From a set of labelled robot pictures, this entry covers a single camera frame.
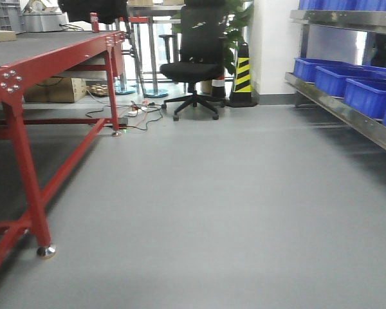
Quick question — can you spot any blue bin rear right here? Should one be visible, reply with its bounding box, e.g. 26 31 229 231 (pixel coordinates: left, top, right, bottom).
293 57 356 82

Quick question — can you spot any cardboard box under table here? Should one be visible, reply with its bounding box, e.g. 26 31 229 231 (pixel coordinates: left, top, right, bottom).
24 77 87 103

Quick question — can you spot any red white traffic cone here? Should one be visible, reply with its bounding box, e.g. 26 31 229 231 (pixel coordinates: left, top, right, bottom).
211 75 226 98

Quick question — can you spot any stainless steel shelf rack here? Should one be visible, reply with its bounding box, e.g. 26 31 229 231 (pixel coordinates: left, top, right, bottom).
284 8 386 159

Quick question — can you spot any red metal table frame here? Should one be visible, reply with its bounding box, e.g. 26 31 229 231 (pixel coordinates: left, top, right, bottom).
0 30 127 266

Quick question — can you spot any black office chair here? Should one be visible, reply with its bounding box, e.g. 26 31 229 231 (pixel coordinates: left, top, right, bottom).
160 1 226 121

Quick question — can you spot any yellow black traffic cone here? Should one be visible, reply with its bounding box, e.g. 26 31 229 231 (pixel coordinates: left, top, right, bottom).
226 42 257 108

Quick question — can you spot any blue bin front right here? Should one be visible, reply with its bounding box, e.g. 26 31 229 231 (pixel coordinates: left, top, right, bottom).
343 79 386 119

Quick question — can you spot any blue bin tilted behind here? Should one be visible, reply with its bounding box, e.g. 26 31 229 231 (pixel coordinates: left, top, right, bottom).
315 66 386 98

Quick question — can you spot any small cardboard box on table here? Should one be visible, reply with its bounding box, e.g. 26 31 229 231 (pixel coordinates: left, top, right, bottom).
0 30 17 42

